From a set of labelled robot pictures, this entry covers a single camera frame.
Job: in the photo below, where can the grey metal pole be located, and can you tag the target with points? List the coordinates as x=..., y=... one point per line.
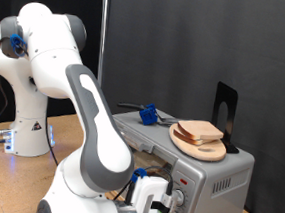
x=103, y=33

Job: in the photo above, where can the metal spatula with blue block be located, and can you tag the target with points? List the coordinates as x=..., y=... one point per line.
x=148, y=115

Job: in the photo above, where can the white bread slice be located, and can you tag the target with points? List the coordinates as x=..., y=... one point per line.
x=186, y=139
x=200, y=129

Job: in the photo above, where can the silver oven knob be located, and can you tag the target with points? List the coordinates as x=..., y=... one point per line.
x=180, y=197

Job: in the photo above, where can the silver toaster oven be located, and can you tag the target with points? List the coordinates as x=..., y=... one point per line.
x=216, y=180

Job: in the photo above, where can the oval wooden cutting board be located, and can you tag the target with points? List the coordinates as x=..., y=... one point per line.
x=205, y=152

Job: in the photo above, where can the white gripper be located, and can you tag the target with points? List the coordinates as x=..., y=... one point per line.
x=148, y=187

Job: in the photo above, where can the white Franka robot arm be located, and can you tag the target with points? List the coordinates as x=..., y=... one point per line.
x=52, y=62

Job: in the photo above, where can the black metal bookend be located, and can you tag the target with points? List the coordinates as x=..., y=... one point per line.
x=231, y=101

